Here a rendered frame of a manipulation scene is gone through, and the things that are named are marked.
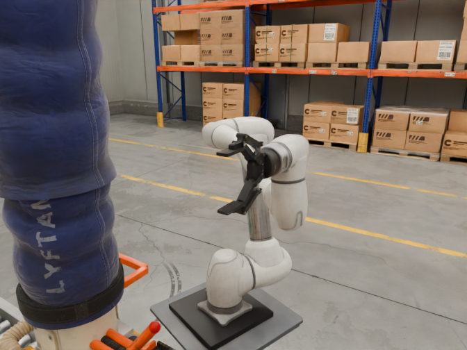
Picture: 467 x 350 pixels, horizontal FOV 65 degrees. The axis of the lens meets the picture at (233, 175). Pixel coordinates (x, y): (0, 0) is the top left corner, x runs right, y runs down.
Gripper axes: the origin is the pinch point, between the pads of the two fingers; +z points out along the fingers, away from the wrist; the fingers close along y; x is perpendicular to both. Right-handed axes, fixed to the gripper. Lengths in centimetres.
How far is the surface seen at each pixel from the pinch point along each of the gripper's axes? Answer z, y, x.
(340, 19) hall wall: -814, -106, 239
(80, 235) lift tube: 25.8, 6.4, 16.7
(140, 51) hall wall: -799, -42, 866
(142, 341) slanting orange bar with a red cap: 24.0, 27.0, 3.6
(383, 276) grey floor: -241, 157, -3
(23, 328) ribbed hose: 28, 39, 43
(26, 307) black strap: 34.1, 21.9, 25.8
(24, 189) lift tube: 32.6, -4.3, 21.0
